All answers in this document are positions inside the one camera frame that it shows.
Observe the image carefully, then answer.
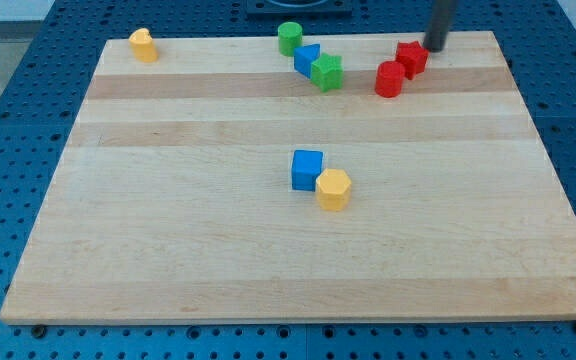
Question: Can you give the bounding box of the green star block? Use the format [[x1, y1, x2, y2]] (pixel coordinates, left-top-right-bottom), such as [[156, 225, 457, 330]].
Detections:
[[310, 53, 344, 92]]

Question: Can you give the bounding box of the blue triangle block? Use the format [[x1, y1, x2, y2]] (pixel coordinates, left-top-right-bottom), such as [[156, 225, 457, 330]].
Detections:
[[293, 44, 321, 79]]

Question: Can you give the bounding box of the red star block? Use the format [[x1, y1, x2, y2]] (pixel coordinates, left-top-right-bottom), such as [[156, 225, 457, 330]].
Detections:
[[395, 41, 429, 80]]

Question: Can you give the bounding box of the blue cube block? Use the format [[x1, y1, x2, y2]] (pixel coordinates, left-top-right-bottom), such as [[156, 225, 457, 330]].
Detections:
[[291, 150, 323, 191]]

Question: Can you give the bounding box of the yellow hexagon block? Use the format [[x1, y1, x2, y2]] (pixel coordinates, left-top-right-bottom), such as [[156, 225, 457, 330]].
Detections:
[[315, 168, 352, 211]]

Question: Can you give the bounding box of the wooden board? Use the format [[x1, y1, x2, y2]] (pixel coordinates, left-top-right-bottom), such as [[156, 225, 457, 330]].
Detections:
[[0, 31, 576, 325]]

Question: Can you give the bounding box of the red cylinder block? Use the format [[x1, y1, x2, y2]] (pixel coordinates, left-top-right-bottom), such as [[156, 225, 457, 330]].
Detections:
[[374, 61, 405, 98]]

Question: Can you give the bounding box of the green cylinder block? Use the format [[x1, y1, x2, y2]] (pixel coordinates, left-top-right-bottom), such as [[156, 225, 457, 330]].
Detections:
[[277, 21, 303, 57]]

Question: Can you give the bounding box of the yellow heart block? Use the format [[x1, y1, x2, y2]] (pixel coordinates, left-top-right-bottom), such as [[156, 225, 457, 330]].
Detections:
[[128, 28, 158, 63]]

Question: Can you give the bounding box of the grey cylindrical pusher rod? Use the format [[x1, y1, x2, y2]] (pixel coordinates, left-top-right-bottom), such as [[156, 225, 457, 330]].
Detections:
[[423, 0, 458, 53]]

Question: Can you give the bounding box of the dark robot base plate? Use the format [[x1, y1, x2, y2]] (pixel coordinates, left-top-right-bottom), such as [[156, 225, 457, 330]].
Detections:
[[244, 0, 353, 15]]

